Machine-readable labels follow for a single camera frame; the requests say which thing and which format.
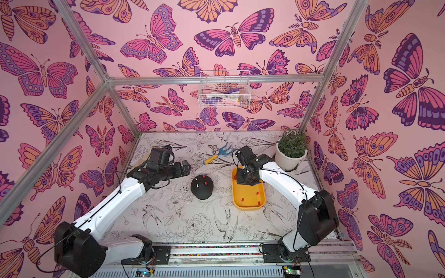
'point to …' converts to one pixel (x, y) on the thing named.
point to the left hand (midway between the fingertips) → (185, 167)
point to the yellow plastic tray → (247, 197)
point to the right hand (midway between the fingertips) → (242, 179)
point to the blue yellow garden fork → (223, 151)
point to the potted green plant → (290, 149)
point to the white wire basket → (224, 89)
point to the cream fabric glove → (138, 161)
